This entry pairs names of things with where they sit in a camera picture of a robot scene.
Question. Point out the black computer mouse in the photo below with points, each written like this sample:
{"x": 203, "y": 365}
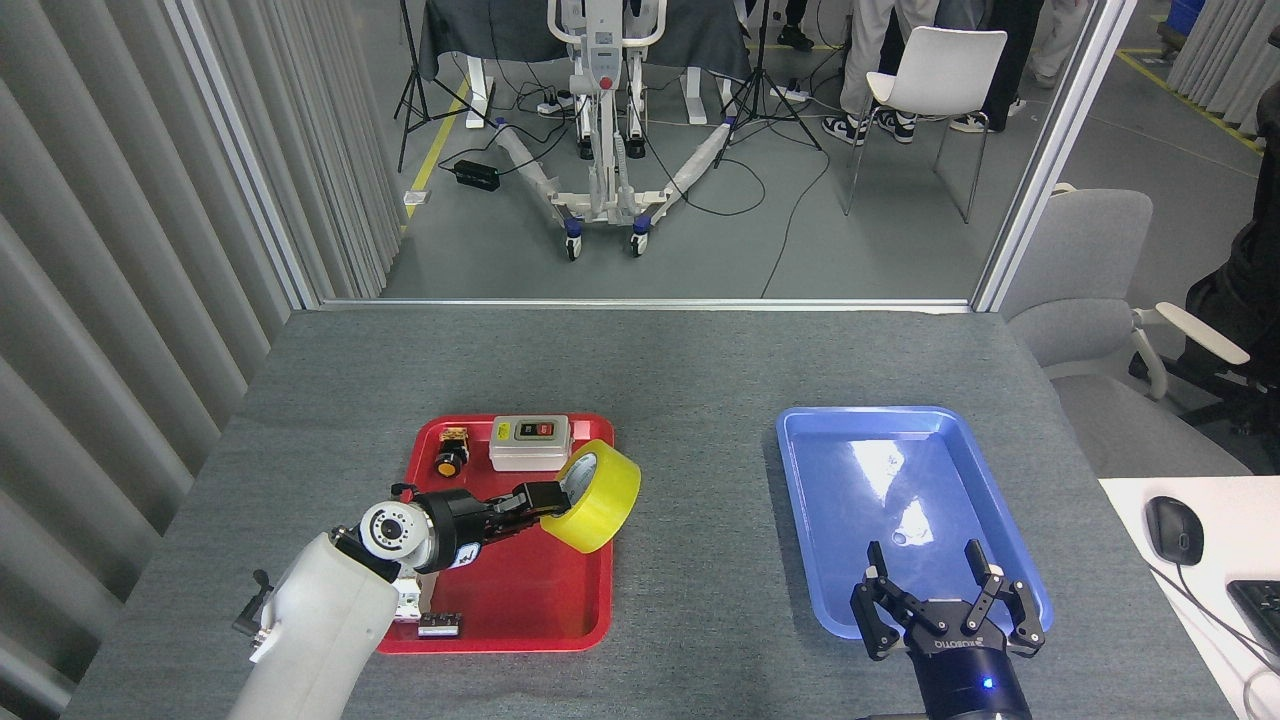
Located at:
{"x": 1172, "y": 530}

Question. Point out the grey two-button switch box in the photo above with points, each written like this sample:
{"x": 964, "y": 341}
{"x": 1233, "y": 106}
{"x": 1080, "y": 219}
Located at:
{"x": 530, "y": 452}

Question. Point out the white plastic block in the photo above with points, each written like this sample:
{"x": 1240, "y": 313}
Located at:
{"x": 408, "y": 600}

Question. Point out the black office chair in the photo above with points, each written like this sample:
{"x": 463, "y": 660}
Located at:
{"x": 1245, "y": 290}

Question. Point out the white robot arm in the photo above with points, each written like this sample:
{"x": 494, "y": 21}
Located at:
{"x": 320, "y": 620}

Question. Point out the grey office chair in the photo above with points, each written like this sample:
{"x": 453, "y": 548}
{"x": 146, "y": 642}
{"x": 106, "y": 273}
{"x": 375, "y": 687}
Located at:
{"x": 1090, "y": 260}

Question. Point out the person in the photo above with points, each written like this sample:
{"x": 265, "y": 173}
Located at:
{"x": 796, "y": 38}
{"x": 865, "y": 60}
{"x": 1010, "y": 60}
{"x": 1055, "y": 40}

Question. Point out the white power strip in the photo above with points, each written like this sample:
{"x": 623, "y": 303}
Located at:
{"x": 552, "y": 103}

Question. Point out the small white floor box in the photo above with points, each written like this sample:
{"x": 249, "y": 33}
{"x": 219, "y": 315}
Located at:
{"x": 418, "y": 198}

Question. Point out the silver post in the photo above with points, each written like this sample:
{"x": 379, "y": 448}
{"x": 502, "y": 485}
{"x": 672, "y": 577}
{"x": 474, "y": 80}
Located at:
{"x": 245, "y": 160}
{"x": 1050, "y": 150}

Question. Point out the black power adapter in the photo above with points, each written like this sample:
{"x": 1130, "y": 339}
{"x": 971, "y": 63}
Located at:
{"x": 476, "y": 175}

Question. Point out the white desk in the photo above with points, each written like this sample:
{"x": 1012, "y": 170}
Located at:
{"x": 1130, "y": 600}

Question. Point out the white plastic chair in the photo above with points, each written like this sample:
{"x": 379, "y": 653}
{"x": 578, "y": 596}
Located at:
{"x": 935, "y": 65}

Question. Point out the silver horizontal rail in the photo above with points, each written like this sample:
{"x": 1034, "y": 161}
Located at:
{"x": 640, "y": 304}

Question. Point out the white stand on wheels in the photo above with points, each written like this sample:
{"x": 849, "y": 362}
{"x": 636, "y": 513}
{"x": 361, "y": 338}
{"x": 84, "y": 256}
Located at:
{"x": 603, "y": 120}

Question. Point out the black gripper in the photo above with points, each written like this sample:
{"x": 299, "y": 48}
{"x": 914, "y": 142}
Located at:
{"x": 970, "y": 685}
{"x": 460, "y": 525}

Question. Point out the red plastic tray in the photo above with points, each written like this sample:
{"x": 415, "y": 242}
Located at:
{"x": 530, "y": 600}

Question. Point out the table with dark cloth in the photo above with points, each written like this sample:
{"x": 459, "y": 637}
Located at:
{"x": 500, "y": 30}

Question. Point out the black keyboard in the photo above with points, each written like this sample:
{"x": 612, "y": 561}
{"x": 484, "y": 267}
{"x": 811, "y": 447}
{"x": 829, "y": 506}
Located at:
{"x": 1262, "y": 610}

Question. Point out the yellow tape roll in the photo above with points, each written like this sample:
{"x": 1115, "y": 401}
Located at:
{"x": 605, "y": 500}

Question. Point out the blue crate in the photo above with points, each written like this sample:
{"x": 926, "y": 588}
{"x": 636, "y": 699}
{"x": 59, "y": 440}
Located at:
{"x": 1188, "y": 15}

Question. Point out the black tripod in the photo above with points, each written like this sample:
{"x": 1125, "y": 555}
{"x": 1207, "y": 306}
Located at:
{"x": 757, "y": 100}
{"x": 409, "y": 90}

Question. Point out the blue plastic tray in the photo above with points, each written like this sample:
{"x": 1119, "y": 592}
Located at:
{"x": 850, "y": 520}

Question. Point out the black yellow push button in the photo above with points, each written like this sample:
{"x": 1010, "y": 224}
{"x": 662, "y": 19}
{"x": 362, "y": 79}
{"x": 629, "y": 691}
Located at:
{"x": 449, "y": 464}

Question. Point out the small black terminal block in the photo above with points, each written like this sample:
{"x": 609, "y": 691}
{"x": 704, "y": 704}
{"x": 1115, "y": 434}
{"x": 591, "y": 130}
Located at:
{"x": 440, "y": 627}

